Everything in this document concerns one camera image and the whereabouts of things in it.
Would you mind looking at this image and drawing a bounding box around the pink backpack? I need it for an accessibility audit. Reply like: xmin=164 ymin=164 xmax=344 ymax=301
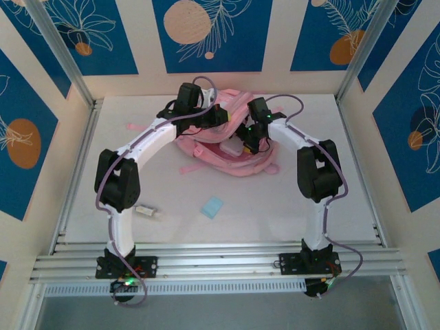
xmin=125 ymin=87 xmax=280 ymax=179

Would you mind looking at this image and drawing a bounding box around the blue sticky note pad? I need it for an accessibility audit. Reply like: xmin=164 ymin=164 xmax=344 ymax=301
xmin=199 ymin=195 xmax=225 ymax=221

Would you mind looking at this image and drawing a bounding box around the clear bag with white eraser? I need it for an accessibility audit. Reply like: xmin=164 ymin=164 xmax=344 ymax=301
xmin=133 ymin=203 xmax=163 ymax=220

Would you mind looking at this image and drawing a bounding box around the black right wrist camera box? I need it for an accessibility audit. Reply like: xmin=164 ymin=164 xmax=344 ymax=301
xmin=247 ymin=97 xmax=273 ymax=123

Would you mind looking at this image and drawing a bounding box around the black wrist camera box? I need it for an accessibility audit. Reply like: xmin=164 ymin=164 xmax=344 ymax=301
xmin=176 ymin=82 xmax=201 ymax=111
xmin=247 ymin=97 xmax=273 ymax=123

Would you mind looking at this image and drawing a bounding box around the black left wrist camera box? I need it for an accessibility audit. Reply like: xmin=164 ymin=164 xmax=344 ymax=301
xmin=176 ymin=82 xmax=201 ymax=111

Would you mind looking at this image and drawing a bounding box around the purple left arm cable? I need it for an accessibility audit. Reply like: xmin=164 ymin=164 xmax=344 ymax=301
xmin=94 ymin=75 xmax=221 ymax=308

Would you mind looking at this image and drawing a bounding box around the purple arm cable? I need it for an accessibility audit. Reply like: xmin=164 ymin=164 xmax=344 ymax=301
xmin=94 ymin=75 xmax=221 ymax=308
xmin=265 ymin=94 xmax=364 ymax=299

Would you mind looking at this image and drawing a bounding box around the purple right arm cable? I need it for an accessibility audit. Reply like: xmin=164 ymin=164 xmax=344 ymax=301
xmin=265 ymin=94 xmax=364 ymax=299

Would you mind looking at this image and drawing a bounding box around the aluminium side rail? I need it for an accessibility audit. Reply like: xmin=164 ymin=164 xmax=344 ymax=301
xmin=49 ymin=99 xmax=102 ymax=255
xmin=335 ymin=99 xmax=388 ymax=247

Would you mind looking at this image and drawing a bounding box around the wide aluminium base rail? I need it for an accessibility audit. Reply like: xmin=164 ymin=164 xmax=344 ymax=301
xmin=29 ymin=241 xmax=412 ymax=285

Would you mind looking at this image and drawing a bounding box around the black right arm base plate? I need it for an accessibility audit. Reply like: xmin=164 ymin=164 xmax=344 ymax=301
xmin=278 ymin=252 xmax=342 ymax=276

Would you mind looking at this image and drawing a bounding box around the aluminium frame post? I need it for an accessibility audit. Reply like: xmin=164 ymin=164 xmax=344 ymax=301
xmin=335 ymin=0 xmax=395 ymax=104
xmin=25 ymin=0 xmax=96 ymax=108

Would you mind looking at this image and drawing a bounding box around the white slotted cable duct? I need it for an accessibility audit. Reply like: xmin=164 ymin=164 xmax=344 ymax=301
xmin=43 ymin=278 xmax=307 ymax=298

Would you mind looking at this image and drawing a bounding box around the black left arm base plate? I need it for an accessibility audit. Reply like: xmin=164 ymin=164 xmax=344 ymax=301
xmin=95 ymin=255 xmax=160 ymax=280

